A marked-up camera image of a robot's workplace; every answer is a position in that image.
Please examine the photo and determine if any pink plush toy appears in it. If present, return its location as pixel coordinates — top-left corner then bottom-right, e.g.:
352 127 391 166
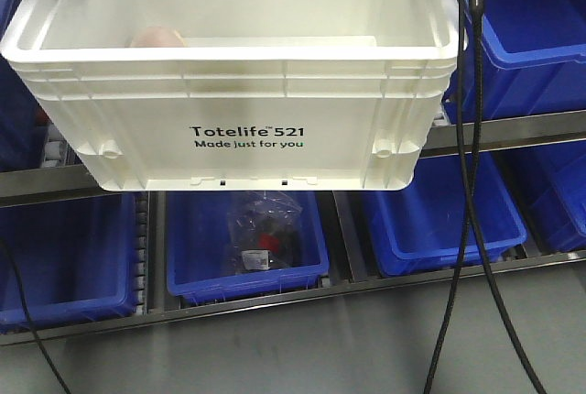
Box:
129 27 187 48

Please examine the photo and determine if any white plastic Totelife tote box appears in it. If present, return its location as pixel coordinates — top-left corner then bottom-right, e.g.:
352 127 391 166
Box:
1 0 458 191

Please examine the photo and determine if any blue bin upper right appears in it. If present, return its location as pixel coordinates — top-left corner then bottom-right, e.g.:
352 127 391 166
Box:
441 0 586 125

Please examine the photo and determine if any blue bin upper left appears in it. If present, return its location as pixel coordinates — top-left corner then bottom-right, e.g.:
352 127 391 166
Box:
1 0 39 171

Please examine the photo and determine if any blue bin far right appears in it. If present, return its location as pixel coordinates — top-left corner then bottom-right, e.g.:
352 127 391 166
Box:
502 141 585 252

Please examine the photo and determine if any blue bin lower right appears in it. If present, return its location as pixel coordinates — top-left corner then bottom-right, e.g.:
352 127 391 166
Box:
362 152 527 277

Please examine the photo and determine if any blue bin lower left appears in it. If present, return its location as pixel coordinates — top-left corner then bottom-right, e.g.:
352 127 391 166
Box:
1 194 138 333

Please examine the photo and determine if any clear plastic parts bag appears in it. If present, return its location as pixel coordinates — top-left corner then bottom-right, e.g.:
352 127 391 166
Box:
226 191 303 275

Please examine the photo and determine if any metal shelf rack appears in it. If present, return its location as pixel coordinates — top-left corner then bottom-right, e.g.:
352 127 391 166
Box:
1 111 585 340

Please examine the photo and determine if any blue parts bin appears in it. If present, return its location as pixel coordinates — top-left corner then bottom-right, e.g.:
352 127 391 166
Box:
167 192 330 305

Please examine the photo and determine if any black cable right outer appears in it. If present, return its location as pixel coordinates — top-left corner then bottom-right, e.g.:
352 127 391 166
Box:
464 0 548 394

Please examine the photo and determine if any black cable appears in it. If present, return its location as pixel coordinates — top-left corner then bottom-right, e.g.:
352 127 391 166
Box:
464 0 548 394
0 237 73 394
423 0 480 394

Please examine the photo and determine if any black cable right inner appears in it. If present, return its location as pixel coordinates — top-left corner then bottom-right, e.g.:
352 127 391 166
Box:
423 0 480 394

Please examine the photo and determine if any black cable left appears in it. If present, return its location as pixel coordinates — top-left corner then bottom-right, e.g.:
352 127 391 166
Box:
0 237 73 394

